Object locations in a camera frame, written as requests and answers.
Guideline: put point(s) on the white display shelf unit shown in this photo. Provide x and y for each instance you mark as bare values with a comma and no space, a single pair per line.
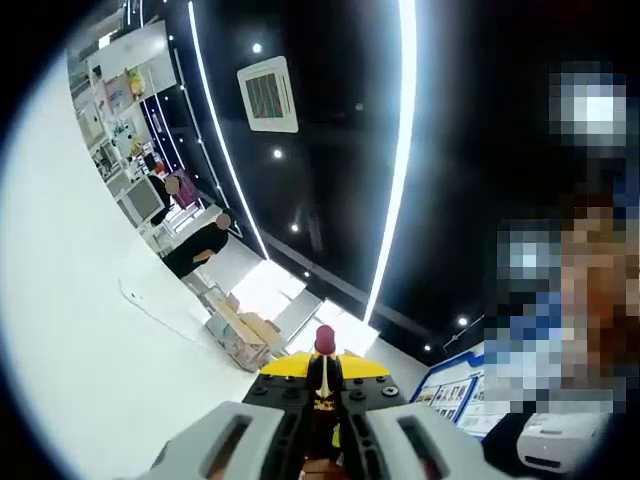
140,50

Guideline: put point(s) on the person's left hand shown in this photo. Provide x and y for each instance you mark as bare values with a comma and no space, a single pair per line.
320,471

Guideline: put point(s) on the blue framed wall poster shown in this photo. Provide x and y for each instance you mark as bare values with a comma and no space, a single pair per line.
445,395

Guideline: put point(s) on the group of ceiling spotlights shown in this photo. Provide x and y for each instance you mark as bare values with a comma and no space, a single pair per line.
256,48

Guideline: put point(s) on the person's black shirt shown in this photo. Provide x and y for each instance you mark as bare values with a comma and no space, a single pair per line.
502,435

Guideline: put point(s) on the purple poster board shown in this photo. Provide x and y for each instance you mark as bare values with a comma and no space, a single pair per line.
187,197

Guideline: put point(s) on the printed white carton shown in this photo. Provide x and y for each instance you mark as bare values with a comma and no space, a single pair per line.
240,350

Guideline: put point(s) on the white mesh office chair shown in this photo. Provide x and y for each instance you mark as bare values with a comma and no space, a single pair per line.
142,200

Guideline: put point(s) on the brown cardboard box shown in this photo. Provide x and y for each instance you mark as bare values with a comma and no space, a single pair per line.
255,325

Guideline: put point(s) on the ceiling air conditioner vent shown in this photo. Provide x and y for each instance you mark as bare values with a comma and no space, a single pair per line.
267,95

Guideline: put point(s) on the long ceiling light strip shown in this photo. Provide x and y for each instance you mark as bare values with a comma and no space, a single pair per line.
407,75
192,15

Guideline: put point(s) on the black and gold lipstick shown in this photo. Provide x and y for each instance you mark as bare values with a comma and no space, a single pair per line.
325,342

